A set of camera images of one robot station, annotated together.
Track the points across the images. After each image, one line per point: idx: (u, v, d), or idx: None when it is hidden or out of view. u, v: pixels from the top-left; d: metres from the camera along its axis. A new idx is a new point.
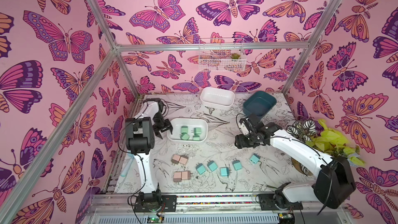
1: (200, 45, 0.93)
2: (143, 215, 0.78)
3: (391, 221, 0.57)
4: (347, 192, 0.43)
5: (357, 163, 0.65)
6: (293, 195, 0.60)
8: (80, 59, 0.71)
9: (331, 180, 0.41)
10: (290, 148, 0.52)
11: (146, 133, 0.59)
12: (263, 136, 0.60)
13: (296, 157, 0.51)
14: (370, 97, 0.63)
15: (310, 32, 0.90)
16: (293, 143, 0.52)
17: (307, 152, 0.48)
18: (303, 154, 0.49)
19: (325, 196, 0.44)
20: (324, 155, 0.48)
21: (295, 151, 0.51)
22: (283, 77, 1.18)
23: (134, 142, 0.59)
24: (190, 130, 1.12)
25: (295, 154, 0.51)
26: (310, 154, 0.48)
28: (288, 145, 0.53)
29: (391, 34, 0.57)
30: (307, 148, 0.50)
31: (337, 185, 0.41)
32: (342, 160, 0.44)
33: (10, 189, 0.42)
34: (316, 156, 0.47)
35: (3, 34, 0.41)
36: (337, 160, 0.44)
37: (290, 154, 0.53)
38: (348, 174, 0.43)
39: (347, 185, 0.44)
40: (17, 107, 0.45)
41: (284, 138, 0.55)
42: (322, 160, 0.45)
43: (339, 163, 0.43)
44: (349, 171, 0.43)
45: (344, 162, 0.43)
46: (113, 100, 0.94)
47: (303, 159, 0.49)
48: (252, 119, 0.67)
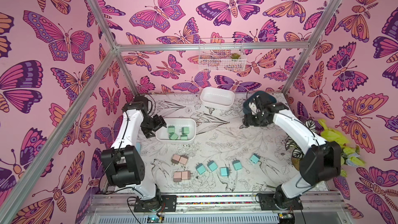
1: (200, 45, 0.93)
2: (143, 215, 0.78)
3: (391, 221, 0.57)
4: (329, 174, 0.46)
5: (357, 163, 0.65)
6: (289, 190, 0.62)
8: (80, 59, 0.71)
9: (317, 159, 0.44)
10: (290, 125, 0.55)
11: (132, 167, 0.46)
12: (268, 113, 0.63)
13: (293, 136, 0.55)
14: (370, 97, 0.63)
15: (310, 32, 0.91)
16: (293, 122, 0.55)
17: (304, 131, 0.51)
18: (300, 133, 0.51)
19: (306, 172, 0.49)
20: (320, 137, 0.49)
21: (293, 130, 0.54)
22: (283, 77, 1.18)
23: (119, 178, 0.47)
24: (177, 130, 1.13)
25: (293, 132, 0.54)
26: (306, 134, 0.50)
28: (289, 123, 0.55)
29: (391, 34, 0.57)
30: (306, 128, 0.52)
31: (321, 165, 0.45)
32: (335, 145, 0.46)
33: (10, 188, 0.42)
34: (311, 137, 0.49)
35: (3, 34, 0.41)
36: (329, 144, 0.46)
37: (289, 132, 0.56)
38: (336, 160, 0.46)
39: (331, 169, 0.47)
40: (17, 107, 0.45)
41: (287, 116, 0.57)
42: (315, 141, 0.48)
43: (330, 146, 0.48)
44: (338, 157, 0.46)
45: (337, 148, 0.45)
46: (113, 100, 0.94)
47: (298, 138, 0.52)
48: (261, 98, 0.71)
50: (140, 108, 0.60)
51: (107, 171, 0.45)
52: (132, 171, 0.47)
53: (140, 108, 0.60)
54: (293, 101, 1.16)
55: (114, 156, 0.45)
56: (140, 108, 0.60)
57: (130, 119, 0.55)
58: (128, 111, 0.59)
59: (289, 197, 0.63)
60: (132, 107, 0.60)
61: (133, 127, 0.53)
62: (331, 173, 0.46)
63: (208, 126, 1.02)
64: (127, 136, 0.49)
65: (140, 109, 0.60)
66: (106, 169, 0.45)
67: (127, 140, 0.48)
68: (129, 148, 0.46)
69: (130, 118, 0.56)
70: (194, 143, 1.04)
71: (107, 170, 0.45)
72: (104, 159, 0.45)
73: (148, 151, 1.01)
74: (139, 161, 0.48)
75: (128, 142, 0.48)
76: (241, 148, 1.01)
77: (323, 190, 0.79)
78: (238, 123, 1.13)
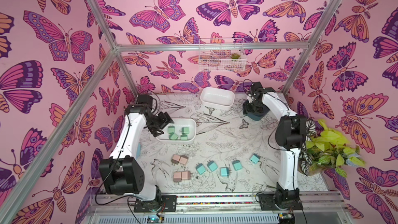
1: (200, 45, 0.93)
2: (143, 215, 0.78)
3: (391, 221, 0.57)
4: (296, 139, 0.60)
5: (357, 163, 0.65)
6: (283, 178, 0.66)
8: (80, 59, 0.71)
9: (286, 124, 0.58)
10: (273, 103, 0.69)
11: (130, 179, 0.44)
12: (258, 94, 0.78)
13: (273, 111, 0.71)
14: (370, 97, 0.63)
15: (310, 32, 0.91)
16: (275, 100, 0.68)
17: (282, 107, 0.65)
18: (278, 108, 0.66)
19: (280, 136, 0.62)
20: (292, 111, 0.62)
21: (274, 106, 0.69)
22: (283, 77, 1.18)
23: (118, 187, 0.45)
24: (177, 130, 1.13)
25: (274, 107, 0.69)
26: (282, 108, 0.64)
28: (272, 101, 0.70)
29: (391, 34, 0.57)
30: (283, 104, 0.66)
31: (289, 130, 0.59)
32: (302, 116, 0.59)
33: (10, 189, 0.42)
34: (285, 110, 0.63)
35: (3, 34, 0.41)
36: (298, 116, 0.60)
37: (271, 108, 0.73)
38: (302, 129, 0.59)
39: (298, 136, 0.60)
40: (17, 107, 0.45)
41: (272, 96, 0.71)
42: (287, 112, 0.62)
43: (298, 117, 0.61)
44: (304, 126, 0.59)
45: (303, 118, 0.58)
46: (113, 100, 0.94)
47: (277, 111, 0.66)
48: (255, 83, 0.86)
50: (143, 112, 0.57)
51: (104, 181, 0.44)
52: (131, 182, 0.45)
53: (142, 112, 0.57)
54: (293, 101, 1.16)
55: (112, 166, 0.47)
56: (143, 111, 0.57)
57: (132, 124, 0.53)
58: (130, 115, 0.56)
59: (286, 188, 0.65)
60: (134, 110, 0.57)
61: (134, 134, 0.50)
62: (297, 139, 0.60)
63: (208, 126, 1.02)
64: (127, 145, 0.47)
65: (143, 112, 0.57)
66: (104, 179, 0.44)
67: (127, 150, 0.46)
68: (128, 158, 0.43)
69: (132, 123, 0.53)
70: (194, 143, 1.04)
71: (105, 181, 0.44)
72: (102, 170, 0.43)
73: (148, 151, 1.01)
74: (138, 171, 0.46)
75: (128, 152, 0.45)
76: (241, 148, 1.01)
77: (323, 190, 0.79)
78: (238, 123, 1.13)
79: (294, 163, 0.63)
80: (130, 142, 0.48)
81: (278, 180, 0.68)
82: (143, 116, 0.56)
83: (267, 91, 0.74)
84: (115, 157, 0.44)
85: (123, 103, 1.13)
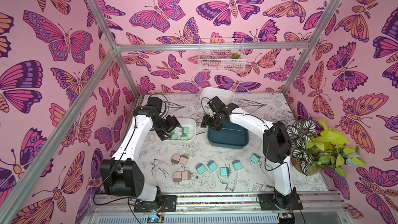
1: (200, 45, 0.93)
2: (143, 215, 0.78)
3: (391, 221, 0.57)
4: (285, 149, 0.55)
5: (357, 163, 0.65)
6: (282, 185, 0.63)
8: (79, 59, 0.70)
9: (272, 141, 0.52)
10: (245, 120, 0.63)
11: (129, 183, 0.44)
12: (224, 115, 0.70)
13: (249, 128, 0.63)
14: (370, 97, 0.63)
15: (310, 32, 0.90)
16: (246, 116, 0.63)
17: (256, 121, 0.60)
18: (253, 124, 0.60)
19: (270, 154, 0.56)
20: (268, 122, 0.58)
21: (247, 123, 0.62)
22: (283, 77, 1.18)
23: (116, 190, 0.45)
24: (177, 130, 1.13)
25: (249, 125, 0.62)
26: (258, 123, 0.59)
28: (243, 118, 0.63)
29: (391, 34, 0.57)
30: (256, 117, 0.61)
31: (276, 143, 0.53)
32: (280, 123, 0.56)
33: (10, 188, 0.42)
34: (261, 124, 0.58)
35: (3, 34, 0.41)
36: (276, 125, 0.55)
37: (246, 126, 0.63)
38: (285, 135, 0.55)
39: (285, 144, 0.56)
40: (17, 107, 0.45)
41: (239, 113, 0.65)
42: (266, 126, 0.57)
43: (278, 126, 0.57)
44: (286, 132, 0.55)
45: (282, 125, 0.55)
46: (113, 100, 0.94)
47: (253, 128, 0.61)
48: (214, 100, 0.77)
50: (151, 114, 0.57)
51: (104, 181, 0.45)
52: (129, 186, 0.45)
53: (150, 115, 0.57)
54: (293, 101, 1.16)
55: (113, 167, 0.46)
56: (151, 114, 0.57)
57: (138, 127, 0.52)
58: (137, 117, 0.56)
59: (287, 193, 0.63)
60: (142, 113, 0.57)
61: (139, 137, 0.50)
62: (286, 148, 0.55)
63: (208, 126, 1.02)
64: (130, 148, 0.47)
65: (151, 115, 0.57)
66: (103, 180, 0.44)
67: (129, 152, 0.45)
68: (129, 162, 0.43)
69: (138, 125, 0.53)
70: (194, 143, 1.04)
71: (104, 182, 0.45)
72: (103, 170, 0.43)
73: (148, 151, 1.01)
74: (137, 176, 0.45)
75: (130, 154, 0.45)
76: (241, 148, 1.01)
77: (323, 190, 0.79)
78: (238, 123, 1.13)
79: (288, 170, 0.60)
80: (133, 145, 0.47)
81: (275, 186, 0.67)
82: (151, 119, 0.57)
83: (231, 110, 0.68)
84: (117, 158, 0.44)
85: (123, 103, 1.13)
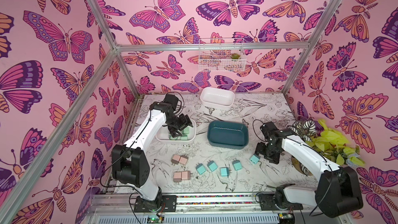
1: (200, 45, 0.93)
2: (143, 215, 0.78)
3: (391, 221, 0.57)
4: (351, 205, 0.42)
5: (357, 163, 0.65)
6: (294, 196, 0.60)
8: (79, 59, 0.70)
9: (333, 186, 0.41)
10: (300, 151, 0.53)
11: (135, 170, 0.46)
12: (275, 138, 0.62)
13: (303, 163, 0.52)
14: (370, 97, 0.63)
15: (310, 32, 0.90)
16: (302, 147, 0.54)
17: (315, 157, 0.49)
18: (310, 158, 0.49)
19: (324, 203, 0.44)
20: (332, 163, 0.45)
21: (303, 155, 0.52)
22: (283, 77, 1.18)
23: (122, 176, 0.47)
24: None
25: (303, 158, 0.52)
26: (317, 159, 0.48)
28: (299, 149, 0.54)
29: (391, 34, 0.57)
30: (316, 153, 0.51)
31: (339, 193, 0.41)
32: (351, 171, 0.43)
33: (10, 188, 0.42)
34: (323, 162, 0.47)
35: (3, 34, 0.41)
36: (344, 170, 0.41)
37: (300, 160, 0.54)
38: (354, 188, 0.42)
39: (351, 199, 0.42)
40: (17, 107, 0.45)
41: (295, 142, 0.57)
42: (328, 167, 0.45)
43: (345, 173, 0.45)
44: (357, 185, 0.42)
45: (353, 174, 0.42)
46: (113, 100, 0.94)
47: (310, 164, 0.50)
48: (268, 124, 0.71)
50: (165, 110, 0.60)
51: (113, 165, 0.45)
52: (134, 173, 0.47)
53: (165, 111, 0.59)
54: (293, 101, 1.16)
55: (123, 153, 0.50)
56: (166, 110, 0.60)
57: (152, 120, 0.55)
58: (153, 111, 0.59)
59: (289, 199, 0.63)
60: (158, 108, 0.60)
61: (151, 129, 0.53)
62: (352, 205, 0.42)
63: (208, 126, 1.02)
64: (142, 137, 0.49)
65: (165, 111, 0.59)
66: (113, 164, 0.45)
67: (140, 142, 0.48)
68: (139, 150, 0.45)
69: (152, 119, 0.55)
70: (194, 143, 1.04)
71: (113, 165, 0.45)
72: (114, 154, 0.46)
73: (148, 151, 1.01)
74: (143, 166, 0.47)
75: (140, 143, 0.47)
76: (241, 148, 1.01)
77: None
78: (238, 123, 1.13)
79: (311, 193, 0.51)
80: (145, 135, 0.50)
81: (283, 187, 0.67)
82: (165, 115, 0.59)
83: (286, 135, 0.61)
84: (128, 145, 0.47)
85: (123, 103, 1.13)
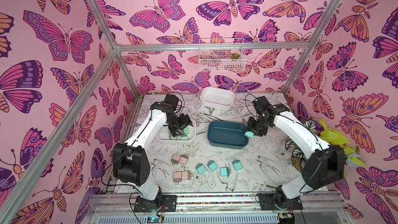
1: (200, 45, 0.93)
2: (143, 215, 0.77)
3: (391, 221, 0.57)
4: (333, 179, 0.46)
5: (357, 163, 0.65)
6: (290, 191, 0.62)
8: (80, 59, 0.71)
9: (323, 163, 0.43)
10: (292, 129, 0.53)
11: (136, 169, 0.46)
12: (268, 114, 0.61)
13: (294, 139, 0.53)
14: (370, 97, 0.63)
15: (310, 32, 0.90)
16: (295, 125, 0.53)
17: (307, 135, 0.50)
18: (302, 137, 0.50)
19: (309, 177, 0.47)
20: (323, 141, 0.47)
21: (294, 132, 0.53)
22: (283, 77, 1.18)
23: (123, 174, 0.48)
24: None
25: (294, 136, 0.53)
26: (309, 138, 0.49)
28: (292, 126, 0.54)
29: (391, 34, 0.57)
30: (308, 131, 0.51)
31: (325, 169, 0.44)
32: (339, 149, 0.45)
33: (10, 188, 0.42)
34: (314, 141, 0.48)
35: (3, 34, 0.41)
36: (332, 148, 0.45)
37: (290, 136, 0.55)
38: (339, 164, 0.45)
39: (335, 173, 0.46)
40: (17, 107, 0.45)
41: (288, 119, 0.56)
42: (318, 145, 0.46)
43: (334, 151, 0.46)
44: (341, 161, 0.45)
45: (340, 152, 0.44)
46: (113, 100, 0.94)
47: (300, 141, 0.51)
48: (260, 100, 0.69)
50: (166, 110, 0.60)
51: (114, 163, 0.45)
52: (136, 172, 0.47)
53: (165, 111, 0.60)
54: (293, 101, 1.16)
55: (124, 152, 0.50)
56: (166, 110, 0.60)
57: (153, 120, 0.56)
58: (153, 110, 0.60)
59: (288, 195, 0.63)
60: (158, 108, 0.61)
61: (152, 128, 0.53)
62: (334, 178, 0.46)
63: (208, 126, 1.02)
64: (143, 136, 0.50)
65: (166, 111, 0.60)
66: (113, 162, 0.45)
67: (141, 141, 0.48)
68: (140, 149, 0.46)
69: (153, 118, 0.56)
70: (194, 143, 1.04)
71: (114, 163, 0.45)
72: (115, 153, 0.46)
73: (148, 151, 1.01)
74: (144, 164, 0.48)
75: (141, 142, 0.48)
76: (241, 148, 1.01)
77: (323, 190, 0.79)
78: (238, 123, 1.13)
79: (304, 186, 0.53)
80: (146, 134, 0.51)
81: (282, 185, 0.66)
82: (165, 115, 0.60)
83: (279, 109, 0.60)
84: (129, 144, 0.47)
85: (123, 103, 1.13)
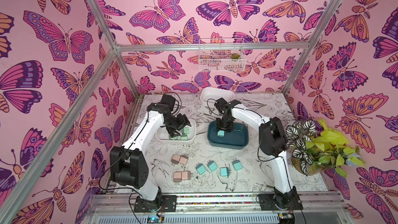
1: (200, 45, 0.93)
2: (143, 215, 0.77)
3: (391, 221, 0.57)
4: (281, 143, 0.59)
5: (357, 163, 0.65)
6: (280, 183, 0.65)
8: (79, 59, 0.70)
9: (267, 132, 0.57)
10: (244, 114, 0.68)
11: (134, 171, 0.45)
12: (226, 110, 0.75)
13: (247, 123, 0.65)
14: (370, 97, 0.63)
15: (310, 32, 0.90)
16: (245, 111, 0.68)
17: (255, 116, 0.64)
18: (252, 118, 0.64)
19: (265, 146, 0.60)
20: (265, 117, 0.62)
21: (246, 117, 0.67)
22: (283, 77, 1.18)
23: (121, 178, 0.47)
24: None
25: (246, 120, 0.68)
26: (256, 117, 0.63)
28: (243, 113, 0.68)
29: (391, 34, 0.57)
30: (255, 113, 0.65)
31: (270, 137, 0.57)
32: (276, 119, 0.59)
33: (10, 189, 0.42)
34: (259, 118, 0.62)
35: (3, 34, 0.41)
36: (273, 120, 0.59)
37: (244, 120, 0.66)
38: (280, 129, 0.59)
39: (280, 138, 0.60)
40: (17, 107, 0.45)
41: (240, 108, 0.71)
42: (263, 121, 0.60)
43: (274, 122, 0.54)
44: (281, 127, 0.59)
45: (278, 121, 0.59)
46: (112, 100, 0.94)
47: (251, 122, 0.65)
48: (219, 100, 0.84)
50: (162, 111, 0.60)
51: (111, 167, 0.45)
52: (133, 176, 0.46)
53: (162, 112, 0.59)
54: (293, 101, 1.16)
55: (121, 155, 0.49)
56: (163, 111, 0.60)
57: (150, 121, 0.55)
58: (150, 112, 0.59)
59: (283, 189, 0.64)
60: (155, 109, 0.60)
61: (148, 130, 0.52)
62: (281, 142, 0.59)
63: (207, 126, 1.03)
64: (140, 138, 0.49)
65: (162, 112, 0.59)
66: (111, 166, 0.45)
67: (138, 143, 0.48)
68: (137, 152, 0.45)
69: (150, 120, 0.55)
70: (194, 143, 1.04)
71: (112, 167, 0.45)
72: (112, 156, 0.46)
73: (148, 151, 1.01)
74: (142, 167, 0.47)
75: (139, 145, 0.47)
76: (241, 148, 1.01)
77: (323, 190, 0.79)
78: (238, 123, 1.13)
79: (284, 166, 0.62)
80: (143, 136, 0.50)
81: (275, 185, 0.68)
82: (162, 116, 0.59)
83: (233, 104, 0.74)
84: (127, 147, 0.47)
85: (123, 103, 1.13)
